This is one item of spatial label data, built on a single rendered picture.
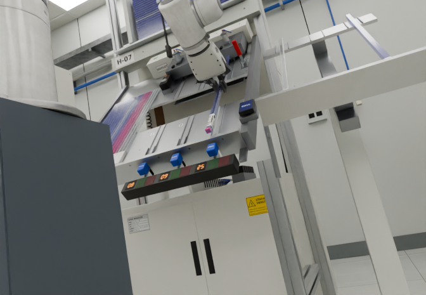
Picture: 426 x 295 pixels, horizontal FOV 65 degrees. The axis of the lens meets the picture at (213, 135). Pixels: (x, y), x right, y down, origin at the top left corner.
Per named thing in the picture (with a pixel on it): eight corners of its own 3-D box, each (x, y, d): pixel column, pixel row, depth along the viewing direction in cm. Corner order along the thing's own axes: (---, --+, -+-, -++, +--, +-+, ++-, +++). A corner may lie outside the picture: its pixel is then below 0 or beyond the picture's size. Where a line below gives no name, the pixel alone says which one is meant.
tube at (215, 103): (211, 132, 88) (210, 129, 88) (206, 134, 89) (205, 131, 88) (230, 57, 129) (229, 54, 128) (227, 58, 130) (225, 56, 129)
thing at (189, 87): (253, 84, 119) (248, 71, 117) (108, 132, 142) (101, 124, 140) (257, 48, 146) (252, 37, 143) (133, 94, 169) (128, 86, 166)
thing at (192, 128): (245, 141, 89) (241, 131, 87) (61, 191, 112) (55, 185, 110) (249, 104, 104) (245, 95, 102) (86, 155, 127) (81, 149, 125)
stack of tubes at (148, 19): (236, -3, 142) (224, -56, 148) (137, 40, 160) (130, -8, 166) (246, 10, 154) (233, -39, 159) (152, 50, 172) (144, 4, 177)
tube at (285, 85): (291, 107, 71) (290, 103, 70) (285, 109, 71) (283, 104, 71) (283, 40, 114) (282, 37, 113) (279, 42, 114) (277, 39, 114)
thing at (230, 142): (248, 151, 89) (238, 130, 85) (64, 200, 112) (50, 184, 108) (248, 148, 90) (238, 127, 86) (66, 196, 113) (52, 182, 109)
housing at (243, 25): (257, 54, 143) (245, 23, 136) (161, 90, 160) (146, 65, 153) (258, 47, 149) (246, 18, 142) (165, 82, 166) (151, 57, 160)
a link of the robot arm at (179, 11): (208, 25, 99) (180, 38, 101) (187, -17, 91) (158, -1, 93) (209, 38, 93) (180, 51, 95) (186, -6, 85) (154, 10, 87)
